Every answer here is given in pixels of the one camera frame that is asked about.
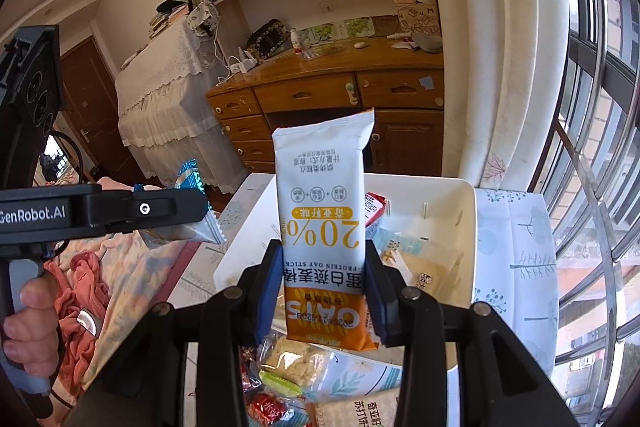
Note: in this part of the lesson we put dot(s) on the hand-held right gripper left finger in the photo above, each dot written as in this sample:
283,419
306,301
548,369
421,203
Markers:
271,292

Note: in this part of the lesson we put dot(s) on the white plastic bin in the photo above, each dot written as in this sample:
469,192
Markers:
450,232

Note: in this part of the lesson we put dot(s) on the mauve sheet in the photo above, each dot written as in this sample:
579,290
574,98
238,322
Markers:
185,257

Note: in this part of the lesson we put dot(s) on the green leaf card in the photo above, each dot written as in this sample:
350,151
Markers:
359,27
322,32

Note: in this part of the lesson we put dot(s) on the small white bottle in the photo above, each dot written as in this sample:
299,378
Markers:
297,41

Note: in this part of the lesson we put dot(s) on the small green snack packet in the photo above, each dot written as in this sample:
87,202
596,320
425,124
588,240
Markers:
280,384

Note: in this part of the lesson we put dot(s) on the person's left hand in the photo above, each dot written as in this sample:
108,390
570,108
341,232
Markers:
35,332

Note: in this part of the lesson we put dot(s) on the brown wooden door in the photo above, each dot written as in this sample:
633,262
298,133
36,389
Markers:
95,107

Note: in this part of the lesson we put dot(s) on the pastel floral blanket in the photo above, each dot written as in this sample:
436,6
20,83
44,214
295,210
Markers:
130,267

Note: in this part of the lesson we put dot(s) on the white power strip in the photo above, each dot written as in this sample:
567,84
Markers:
242,66

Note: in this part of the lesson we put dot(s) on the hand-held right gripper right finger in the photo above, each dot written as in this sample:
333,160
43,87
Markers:
380,302

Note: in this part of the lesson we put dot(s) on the metal window grille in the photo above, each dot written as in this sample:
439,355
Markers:
600,107

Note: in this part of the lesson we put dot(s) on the tree print tablecloth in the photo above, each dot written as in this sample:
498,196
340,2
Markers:
515,257

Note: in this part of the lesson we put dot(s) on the cream curtain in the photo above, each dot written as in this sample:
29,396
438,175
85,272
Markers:
500,57

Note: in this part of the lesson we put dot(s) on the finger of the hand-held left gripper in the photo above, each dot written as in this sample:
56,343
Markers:
165,207

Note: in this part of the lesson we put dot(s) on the blue silver snack packet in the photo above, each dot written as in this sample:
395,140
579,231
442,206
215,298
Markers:
190,232

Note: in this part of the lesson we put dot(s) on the wooden desk with drawers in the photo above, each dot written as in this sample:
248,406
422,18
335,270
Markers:
310,67

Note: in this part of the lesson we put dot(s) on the small cardboard box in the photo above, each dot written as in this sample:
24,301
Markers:
417,19

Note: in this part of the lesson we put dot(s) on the grey cloth cap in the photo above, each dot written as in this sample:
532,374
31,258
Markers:
427,43

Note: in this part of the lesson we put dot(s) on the hanging patterned fabric bag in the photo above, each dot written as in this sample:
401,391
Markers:
202,19

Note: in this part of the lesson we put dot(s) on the white lace covered cabinet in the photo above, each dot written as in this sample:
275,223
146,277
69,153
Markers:
165,107

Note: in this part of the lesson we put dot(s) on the clear soda cracker packet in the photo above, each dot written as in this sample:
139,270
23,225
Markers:
350,412

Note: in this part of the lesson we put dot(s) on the coral pink cloth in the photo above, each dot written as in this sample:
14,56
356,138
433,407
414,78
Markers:
85,292

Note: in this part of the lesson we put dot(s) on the leaf print crisp packet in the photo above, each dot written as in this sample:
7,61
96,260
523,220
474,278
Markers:
310,367

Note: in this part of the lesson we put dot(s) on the stack of books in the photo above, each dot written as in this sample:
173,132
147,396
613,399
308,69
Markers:
165,22

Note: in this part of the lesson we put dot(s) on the red white milk carton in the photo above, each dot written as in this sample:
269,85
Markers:
375,207

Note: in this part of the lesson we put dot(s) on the white orange oat bar packet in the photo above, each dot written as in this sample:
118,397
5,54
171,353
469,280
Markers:
320,187

